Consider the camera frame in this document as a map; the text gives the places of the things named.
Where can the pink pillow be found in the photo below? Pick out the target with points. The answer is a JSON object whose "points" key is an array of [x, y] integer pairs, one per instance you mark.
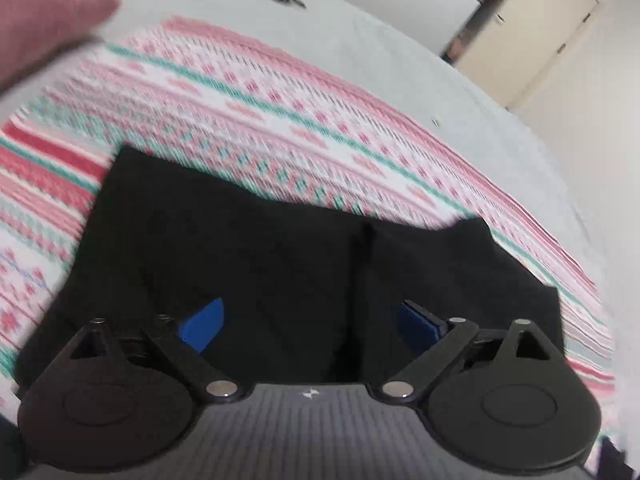
{"points": [[50, 5]]}

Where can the black pants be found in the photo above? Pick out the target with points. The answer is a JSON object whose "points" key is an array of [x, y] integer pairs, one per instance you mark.
{"points": [[250, 260]]}

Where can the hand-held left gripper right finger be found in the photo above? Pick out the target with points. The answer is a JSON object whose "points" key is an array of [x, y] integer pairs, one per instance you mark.
{"points": [[420, 327]]}

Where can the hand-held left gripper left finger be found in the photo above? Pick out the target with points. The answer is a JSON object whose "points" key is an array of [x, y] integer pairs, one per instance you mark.
{"points": [[202, 325]]}

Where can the beige cabinet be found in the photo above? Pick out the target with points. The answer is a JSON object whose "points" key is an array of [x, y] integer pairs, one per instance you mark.
{"points": [[530, 30]]}

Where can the red green patterned blanket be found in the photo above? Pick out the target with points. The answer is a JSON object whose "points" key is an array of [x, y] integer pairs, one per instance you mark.
{"points": [[250, 110]]}

